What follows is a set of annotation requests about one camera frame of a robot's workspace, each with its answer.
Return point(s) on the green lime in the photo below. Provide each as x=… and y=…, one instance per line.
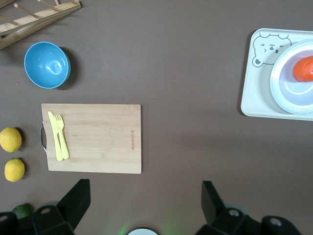
x=22, y=211

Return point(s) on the bamboo cutting board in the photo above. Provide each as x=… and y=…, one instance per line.
x=97, y=147

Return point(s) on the cream bear print tray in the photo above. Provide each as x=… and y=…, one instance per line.
x=256, y=93

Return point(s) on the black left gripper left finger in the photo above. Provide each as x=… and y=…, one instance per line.
x=77, y=200

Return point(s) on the small yellow lemon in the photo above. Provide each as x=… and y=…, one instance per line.
x=14, y=170

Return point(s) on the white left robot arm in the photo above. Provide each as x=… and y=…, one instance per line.
x=143, y=232

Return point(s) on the pale blue plate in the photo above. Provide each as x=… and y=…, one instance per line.
x=291, y=98

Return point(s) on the wooden dish rack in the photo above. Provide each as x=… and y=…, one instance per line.
x=31, y=20

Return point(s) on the orange fruit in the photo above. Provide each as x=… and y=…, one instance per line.
x=304, y=69

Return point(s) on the large yellow lemon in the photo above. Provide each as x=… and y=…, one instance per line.
x=10, y=140

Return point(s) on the yellow plastic fork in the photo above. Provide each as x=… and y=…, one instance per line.
x=64, y=147

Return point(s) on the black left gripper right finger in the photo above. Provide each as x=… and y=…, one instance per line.
x=210, y=203

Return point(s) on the blue bowl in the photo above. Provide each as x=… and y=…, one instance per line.
x=46, y=64

